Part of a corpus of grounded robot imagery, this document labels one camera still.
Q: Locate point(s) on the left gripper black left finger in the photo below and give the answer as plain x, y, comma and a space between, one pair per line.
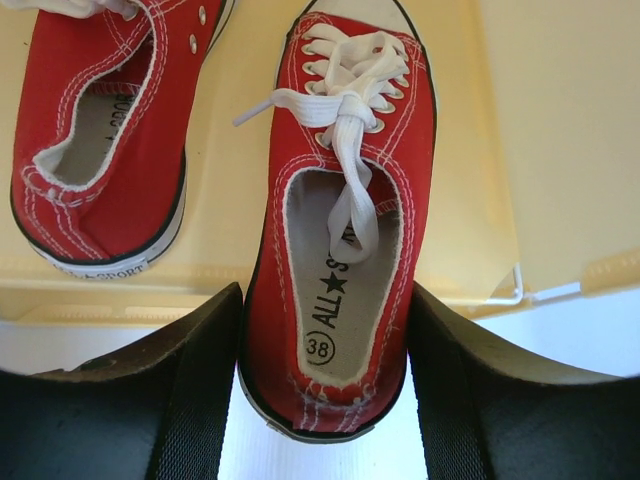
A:
154, 409

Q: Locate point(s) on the yellow plastic shoe cabinet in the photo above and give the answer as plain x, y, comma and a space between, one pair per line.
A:
535, 180

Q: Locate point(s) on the red canvas sneaker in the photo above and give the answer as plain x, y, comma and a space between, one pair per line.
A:
352, 142
98, 183

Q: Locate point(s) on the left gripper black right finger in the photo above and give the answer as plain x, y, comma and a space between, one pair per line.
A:
489, 409

